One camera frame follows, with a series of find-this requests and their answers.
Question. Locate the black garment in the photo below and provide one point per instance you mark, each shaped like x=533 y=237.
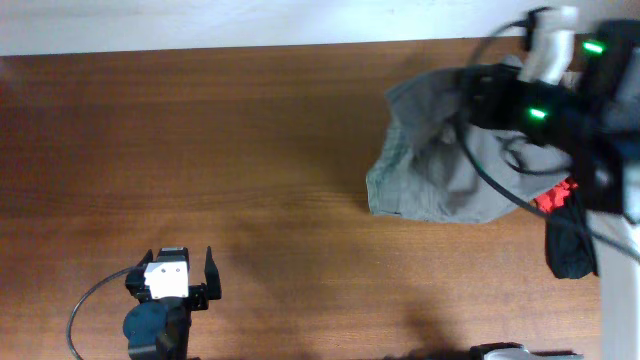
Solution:
x=569 y=254

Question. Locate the red garment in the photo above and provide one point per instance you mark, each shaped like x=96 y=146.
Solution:
x=556 y=197

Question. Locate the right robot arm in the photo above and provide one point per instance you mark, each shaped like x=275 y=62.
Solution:
x=597 y=126

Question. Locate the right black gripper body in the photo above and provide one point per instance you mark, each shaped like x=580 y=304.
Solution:
x=529 y=106

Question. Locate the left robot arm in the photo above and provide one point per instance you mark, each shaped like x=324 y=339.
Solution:
x=158 y=326

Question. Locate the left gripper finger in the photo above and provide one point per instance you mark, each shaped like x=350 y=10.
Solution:
x=147 y=258
x=212 y=277

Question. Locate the grey cargo shorts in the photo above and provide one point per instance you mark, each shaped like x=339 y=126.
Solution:
x=422 y=173

